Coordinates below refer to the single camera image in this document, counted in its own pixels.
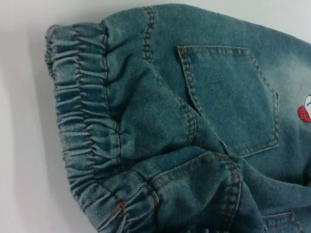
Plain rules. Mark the blue denim shorts with embroidery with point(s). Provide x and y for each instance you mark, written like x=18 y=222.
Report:
x=194 y=116

